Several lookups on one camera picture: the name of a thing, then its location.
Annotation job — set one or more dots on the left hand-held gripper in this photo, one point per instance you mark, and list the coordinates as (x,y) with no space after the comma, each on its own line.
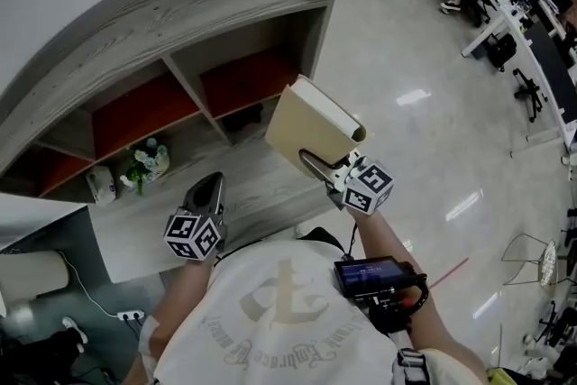
(194,236)

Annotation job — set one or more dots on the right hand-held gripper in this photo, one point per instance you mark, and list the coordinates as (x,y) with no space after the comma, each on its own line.
(367,187)

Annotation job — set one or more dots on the beige book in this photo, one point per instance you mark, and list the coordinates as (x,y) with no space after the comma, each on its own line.
(306,126)

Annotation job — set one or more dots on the grey wooden shelf unit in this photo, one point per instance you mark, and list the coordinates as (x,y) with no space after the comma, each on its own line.
(135,31)

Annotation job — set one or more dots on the person's right forearm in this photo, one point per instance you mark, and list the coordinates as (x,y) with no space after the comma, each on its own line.
(383,239)

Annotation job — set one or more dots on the person's left forearm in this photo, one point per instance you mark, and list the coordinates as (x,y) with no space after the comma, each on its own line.
(180,297)

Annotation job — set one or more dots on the grey wooden shelf desk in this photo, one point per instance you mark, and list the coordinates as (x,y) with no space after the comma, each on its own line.
(135,248)

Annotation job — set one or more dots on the long white office desk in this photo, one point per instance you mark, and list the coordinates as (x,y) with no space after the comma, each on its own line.
(509,18)

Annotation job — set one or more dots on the white flowers in pot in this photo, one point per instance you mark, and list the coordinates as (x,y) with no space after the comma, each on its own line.
(146,164)

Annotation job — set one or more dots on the person's black shorts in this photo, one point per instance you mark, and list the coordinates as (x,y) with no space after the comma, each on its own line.
(324,236)

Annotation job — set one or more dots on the white tissue packet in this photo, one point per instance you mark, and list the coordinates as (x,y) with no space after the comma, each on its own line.
(101,187)

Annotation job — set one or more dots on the black wrist-mounted display device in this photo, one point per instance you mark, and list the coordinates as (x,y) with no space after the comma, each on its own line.
(369,275)

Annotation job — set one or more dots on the white power strip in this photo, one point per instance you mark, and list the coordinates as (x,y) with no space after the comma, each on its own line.
(130,314)

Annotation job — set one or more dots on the person's white t-shirt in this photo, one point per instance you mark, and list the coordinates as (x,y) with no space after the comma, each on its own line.
(279,329)

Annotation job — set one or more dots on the white bandage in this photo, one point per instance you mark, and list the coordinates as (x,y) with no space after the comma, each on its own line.
(148,338)

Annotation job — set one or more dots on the white round side table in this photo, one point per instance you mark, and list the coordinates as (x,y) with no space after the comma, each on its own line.
(31,275)

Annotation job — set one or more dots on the black bag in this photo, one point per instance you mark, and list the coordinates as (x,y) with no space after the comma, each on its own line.
(501,52)

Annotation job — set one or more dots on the black office chair base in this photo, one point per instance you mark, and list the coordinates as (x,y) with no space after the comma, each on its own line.
(531,92)

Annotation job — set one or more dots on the black tripod stand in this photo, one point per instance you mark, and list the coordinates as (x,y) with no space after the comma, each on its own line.
(559,324)

